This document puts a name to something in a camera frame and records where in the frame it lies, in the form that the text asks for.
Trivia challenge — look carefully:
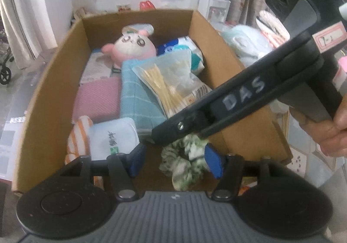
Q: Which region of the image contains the green white scrunchie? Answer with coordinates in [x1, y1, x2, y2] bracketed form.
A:
[159, 134, 209, 191]

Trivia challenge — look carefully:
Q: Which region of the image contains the bag of cotton swabs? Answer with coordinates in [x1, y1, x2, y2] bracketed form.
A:
[132, 54, 212, 118]

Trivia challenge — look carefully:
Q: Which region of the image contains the blue checkered towel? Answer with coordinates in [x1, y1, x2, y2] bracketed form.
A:
[120, 60, 166, 137]

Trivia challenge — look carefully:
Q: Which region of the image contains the person's right hand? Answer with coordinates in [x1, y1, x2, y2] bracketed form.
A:
[289, 96, 347, 158]

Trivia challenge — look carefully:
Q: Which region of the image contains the white tissue pack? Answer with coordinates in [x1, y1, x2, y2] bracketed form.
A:
[89, 118, 139, 161]

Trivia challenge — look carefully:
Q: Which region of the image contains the cardboard box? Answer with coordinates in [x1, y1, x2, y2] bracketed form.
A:
[12, 10, 292, 193]

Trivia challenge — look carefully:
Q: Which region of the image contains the red wet wipes pack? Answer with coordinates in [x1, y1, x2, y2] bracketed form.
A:
[256, 10, 291, 48]

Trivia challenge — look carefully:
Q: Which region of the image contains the orange striped cloth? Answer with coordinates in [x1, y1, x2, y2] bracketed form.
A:
[65, 115, 93, 165]

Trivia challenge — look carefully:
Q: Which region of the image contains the blue white wipes pack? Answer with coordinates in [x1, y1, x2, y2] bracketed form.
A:
[157, 36, 205, 75]

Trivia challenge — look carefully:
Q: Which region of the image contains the pink sponge cloth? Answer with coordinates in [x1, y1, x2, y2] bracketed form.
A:
[72, 77, 122, 123]

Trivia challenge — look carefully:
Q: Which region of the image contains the white blue plastic bag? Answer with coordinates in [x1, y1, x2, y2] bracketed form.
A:
[221, 25, 273, 68]

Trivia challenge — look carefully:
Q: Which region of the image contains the white water dispenser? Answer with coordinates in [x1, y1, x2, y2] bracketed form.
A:
[198, 0, 231, 22]

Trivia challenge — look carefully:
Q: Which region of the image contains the pink white plush toy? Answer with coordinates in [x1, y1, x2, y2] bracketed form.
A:
[101, 24, 156, 71]

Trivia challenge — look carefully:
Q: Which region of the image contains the patterned table cloth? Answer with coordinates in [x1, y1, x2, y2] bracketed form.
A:
[276, 106, 347, 189]

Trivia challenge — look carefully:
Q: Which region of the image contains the grey booklet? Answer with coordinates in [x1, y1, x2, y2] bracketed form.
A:
[79, 49, 113, 85]

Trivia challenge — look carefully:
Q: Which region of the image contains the red plastic bag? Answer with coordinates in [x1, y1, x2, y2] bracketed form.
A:
[139, 0, 156, 11]

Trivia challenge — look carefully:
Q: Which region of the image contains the wheelchair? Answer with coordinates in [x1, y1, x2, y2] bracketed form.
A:
[1, 28, 14, 85]

